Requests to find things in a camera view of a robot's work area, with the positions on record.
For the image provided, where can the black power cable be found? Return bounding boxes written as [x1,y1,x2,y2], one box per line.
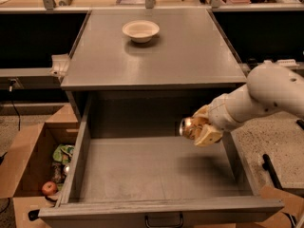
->
[8,78,22,132]

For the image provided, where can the red apple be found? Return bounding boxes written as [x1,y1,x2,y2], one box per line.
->
[42,181,58,196]

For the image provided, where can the brown snack packet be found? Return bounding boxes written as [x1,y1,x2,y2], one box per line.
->
[51,162,63,183]

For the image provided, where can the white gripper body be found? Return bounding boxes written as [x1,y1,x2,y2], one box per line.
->
[208,94,241,131]

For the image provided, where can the brown cardboard box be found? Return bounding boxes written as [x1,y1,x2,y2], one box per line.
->
[0,104,79,228]

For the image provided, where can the white paper bowl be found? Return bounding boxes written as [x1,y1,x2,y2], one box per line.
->
[123,20,160,44]

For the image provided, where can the crushed orange soda can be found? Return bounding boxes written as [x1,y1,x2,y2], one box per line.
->
[179,117,205,140]

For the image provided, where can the white power strip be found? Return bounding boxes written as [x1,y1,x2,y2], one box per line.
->
[264,59,299,69]

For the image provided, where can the black drawer handle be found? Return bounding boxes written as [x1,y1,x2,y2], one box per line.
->
[144,213,184,228]

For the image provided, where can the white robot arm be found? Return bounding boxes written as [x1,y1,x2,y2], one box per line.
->
[193,64,304,146]

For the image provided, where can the open grey top drawer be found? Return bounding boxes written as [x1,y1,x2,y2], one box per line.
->
[38,92,285,228]

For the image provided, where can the grey metal cabinet counter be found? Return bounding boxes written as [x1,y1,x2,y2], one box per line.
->
[60,7,250,122]

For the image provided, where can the green snack bag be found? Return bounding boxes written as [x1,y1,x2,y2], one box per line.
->
[52,144,74,165]

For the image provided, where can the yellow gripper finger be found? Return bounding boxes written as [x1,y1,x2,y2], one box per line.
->
[194,124,223,147]
[193,104,209,121]

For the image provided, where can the black marker on floor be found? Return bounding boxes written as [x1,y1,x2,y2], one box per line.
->
[262,154,282,190]

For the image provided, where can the white plastic bracket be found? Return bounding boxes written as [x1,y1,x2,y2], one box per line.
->
[49,54,70,77]

